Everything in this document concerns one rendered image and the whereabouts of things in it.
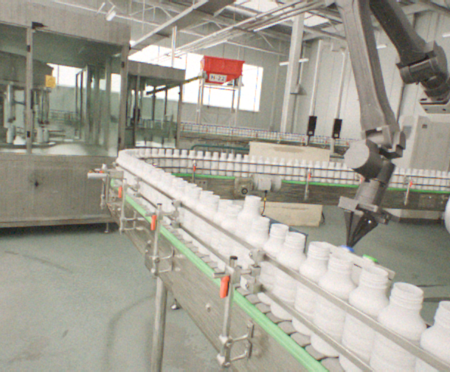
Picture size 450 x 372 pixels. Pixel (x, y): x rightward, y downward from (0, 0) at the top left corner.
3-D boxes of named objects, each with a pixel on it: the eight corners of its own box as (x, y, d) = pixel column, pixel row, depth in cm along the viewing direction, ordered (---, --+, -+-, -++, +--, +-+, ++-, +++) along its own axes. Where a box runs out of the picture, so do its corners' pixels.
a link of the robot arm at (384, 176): (403, 164, 78) (380, 161, 82) (388, 153, 74) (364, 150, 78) (391, 193, 78) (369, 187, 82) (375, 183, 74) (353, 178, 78)
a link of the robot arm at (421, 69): (445, 64, 102) (426, 71, 106) (431, 40, 97) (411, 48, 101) (442, 88, 99) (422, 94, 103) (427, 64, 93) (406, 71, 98)
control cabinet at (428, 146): (417, 217, 682) (437, 118, 651) (437, 224, 634) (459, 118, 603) (381, 215, 666) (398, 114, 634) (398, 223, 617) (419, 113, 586)
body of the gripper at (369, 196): (374, 214, 72) (387, 181, 72) (336, 203, 81) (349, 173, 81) (391, 223, 76) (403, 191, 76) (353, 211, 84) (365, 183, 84)
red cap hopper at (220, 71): (192, 187, 767) (203, 54, 722) (189, 181, 837) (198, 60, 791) (232, 190, 786) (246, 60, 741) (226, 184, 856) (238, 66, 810)
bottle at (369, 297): (334, 371, 54) (351, 271, 51) (341, 351, 59) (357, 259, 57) (376, 387, 51) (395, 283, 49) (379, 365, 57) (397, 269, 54)
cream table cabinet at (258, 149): (303, 215, 598) (313, 147, 578) (320, 226, 538) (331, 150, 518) (241, 213, 575) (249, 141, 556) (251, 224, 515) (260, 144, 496)
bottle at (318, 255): (327, 339, 62) (341, 252, 60) (294, 336, 62) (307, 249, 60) (319, 321, 68) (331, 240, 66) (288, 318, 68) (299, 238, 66)
